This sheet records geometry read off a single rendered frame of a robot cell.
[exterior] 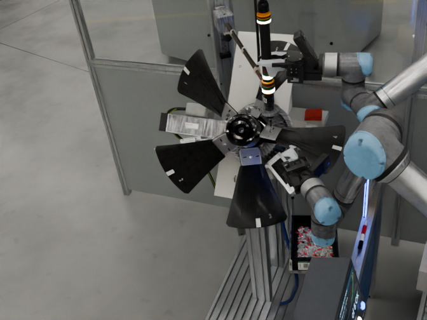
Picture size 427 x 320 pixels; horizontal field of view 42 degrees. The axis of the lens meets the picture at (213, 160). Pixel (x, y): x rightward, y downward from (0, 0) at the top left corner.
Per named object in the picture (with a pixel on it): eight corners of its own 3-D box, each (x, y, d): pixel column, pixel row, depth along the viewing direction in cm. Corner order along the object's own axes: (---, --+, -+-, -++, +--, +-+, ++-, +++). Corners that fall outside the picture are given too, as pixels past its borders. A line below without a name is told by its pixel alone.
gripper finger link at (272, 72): (257, 80, 184) (286, 78, 183) (257, 64, 180) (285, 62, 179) (257, 75, 187) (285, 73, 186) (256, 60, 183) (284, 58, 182)
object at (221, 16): (214, 25, 246) (211, 7, 241) (229, 22, 247) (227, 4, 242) (219, 35, 238) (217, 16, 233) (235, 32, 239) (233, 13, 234)
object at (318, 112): (305, 111, 269) (305, 108, 268) (322, 111, 267) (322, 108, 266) (304, 120, 263) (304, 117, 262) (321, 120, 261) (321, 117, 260)
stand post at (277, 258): (270, 268, 306) (255, 86, 236) (286, 272, 303) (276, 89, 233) (267, 274, 303) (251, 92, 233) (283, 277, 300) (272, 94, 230)
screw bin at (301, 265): (291, 228, 216) (291, 214, 212) (336, 228, 213) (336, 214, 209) (290, 271, 199) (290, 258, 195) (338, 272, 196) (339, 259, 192)
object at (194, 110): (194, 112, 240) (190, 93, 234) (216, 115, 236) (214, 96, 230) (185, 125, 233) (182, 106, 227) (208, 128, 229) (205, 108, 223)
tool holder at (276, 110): (255, 105, 200) (253, 82, 194) (274, 101, 201) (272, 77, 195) (263, 119, 193) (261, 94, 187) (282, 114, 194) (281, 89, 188)
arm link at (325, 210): (318, 231, 169) (318, 211, 164) (304, 208, 177) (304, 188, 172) (342, 224, 170) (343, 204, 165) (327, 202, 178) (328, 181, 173)
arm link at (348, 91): (348, 119, 182) (349, 90, 176) (336, 101, 191) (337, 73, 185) (371, 114, 183) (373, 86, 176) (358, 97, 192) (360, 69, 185)
